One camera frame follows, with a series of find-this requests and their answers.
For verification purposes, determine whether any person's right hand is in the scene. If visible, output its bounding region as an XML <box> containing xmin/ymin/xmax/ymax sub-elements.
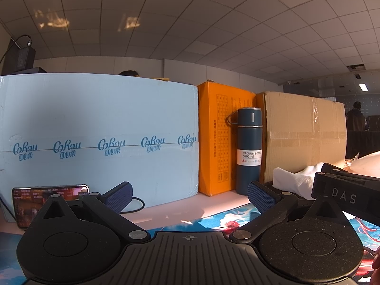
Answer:
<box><xmin>370</xmin><ymin>247</ymin><xmax>380</xmax><ymax>285</ymax></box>

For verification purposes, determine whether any white folded cloth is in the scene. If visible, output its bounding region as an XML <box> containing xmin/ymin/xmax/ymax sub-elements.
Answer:
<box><xmin>273</xmin><ymin>162</ymin><xmax>323</xmax><ymax>200</ymax></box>

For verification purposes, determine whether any black smartphone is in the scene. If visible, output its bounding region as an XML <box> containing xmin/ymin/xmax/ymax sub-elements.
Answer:
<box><xmin>12</xmin><ymin>184</ymin><xmax>90</xmax><ymax>230</ymax></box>

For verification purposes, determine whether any person in far background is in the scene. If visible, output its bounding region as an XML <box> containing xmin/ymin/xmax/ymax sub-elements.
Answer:
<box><xmin>346</xmin><ymin>101</ymin><xmax>366</xmax><ymax>131</ymax></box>

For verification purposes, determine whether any anime printed desk mat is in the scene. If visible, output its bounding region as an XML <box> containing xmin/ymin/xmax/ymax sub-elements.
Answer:
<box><xmin>1</xmin><ymin>203</ymin><xmax>379</xmax><ymax>284</ymax></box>

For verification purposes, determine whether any brown cardboard box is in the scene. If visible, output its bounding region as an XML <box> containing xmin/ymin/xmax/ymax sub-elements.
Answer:
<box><xmin>256</xmin><ymin>91</ymin><xmax>347</xmax><ymax>183</ymax></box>

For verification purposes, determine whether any large light blue carton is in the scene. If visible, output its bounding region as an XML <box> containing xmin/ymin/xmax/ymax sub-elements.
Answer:
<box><xmin>1</xmin><ymin>73</ymin><xmax>199</xmax><ymax>207</ymax></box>

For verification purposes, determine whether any dark blue vacuum bottle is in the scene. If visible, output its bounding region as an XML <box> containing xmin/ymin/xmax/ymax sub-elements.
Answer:
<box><xmin>225</xmin><ymin>107</ymin><xmax>263</xmax><ymax>196</ymax></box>

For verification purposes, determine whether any orange cardboard box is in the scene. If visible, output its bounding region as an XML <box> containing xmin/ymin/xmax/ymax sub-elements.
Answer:
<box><xmin>198</xmin><ymin>81</ymin><xmax>256</xmax><ymax>196</ymax></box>

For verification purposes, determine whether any person's head behind cartons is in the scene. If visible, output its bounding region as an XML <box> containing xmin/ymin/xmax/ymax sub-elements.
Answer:
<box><xmin>119</xmin><ymin>70</ymin><xmax>140</xmax><ymax>76</ymax></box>

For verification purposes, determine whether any black power adapter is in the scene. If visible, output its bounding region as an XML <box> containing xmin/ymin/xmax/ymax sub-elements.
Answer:
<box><xmin>1</xmin><ymin>34</ymin><xmax>46</xmax><ymax>75</ymax></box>

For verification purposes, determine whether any black charging cable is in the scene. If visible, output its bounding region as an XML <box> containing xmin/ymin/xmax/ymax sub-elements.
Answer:
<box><xmin>120</xmin><ymin>195</ymin><xmax>146</xmax><ymax>214</ymax></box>

